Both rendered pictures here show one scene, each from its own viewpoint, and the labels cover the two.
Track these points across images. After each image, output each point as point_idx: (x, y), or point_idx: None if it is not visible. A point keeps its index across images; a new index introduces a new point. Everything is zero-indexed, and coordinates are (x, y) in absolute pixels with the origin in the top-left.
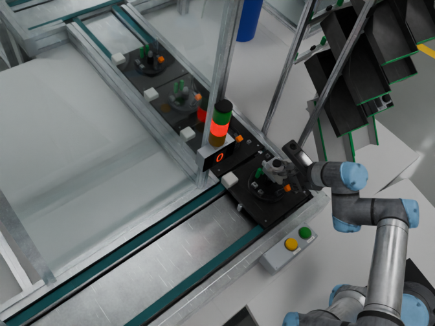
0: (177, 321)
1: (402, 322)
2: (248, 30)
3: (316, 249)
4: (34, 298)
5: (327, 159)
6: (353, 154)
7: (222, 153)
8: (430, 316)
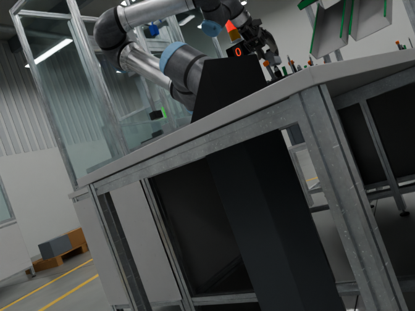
0: (167, 132)
1: (117, 6)
2: None
3: None
4: None
5: (326, 46)
6: (340, 29)
7: (238, 48)
8: (195, 66)
